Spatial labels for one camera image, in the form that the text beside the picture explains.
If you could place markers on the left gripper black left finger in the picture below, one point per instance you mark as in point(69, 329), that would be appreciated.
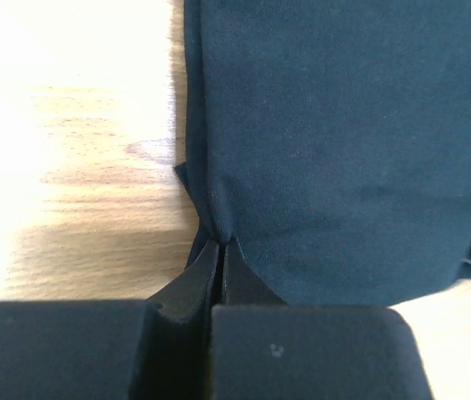
point(150, 348)

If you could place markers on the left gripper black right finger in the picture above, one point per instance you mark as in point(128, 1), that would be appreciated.
point(263, 348)

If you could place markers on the black t shirt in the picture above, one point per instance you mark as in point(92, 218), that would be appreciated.
point(328, 146)

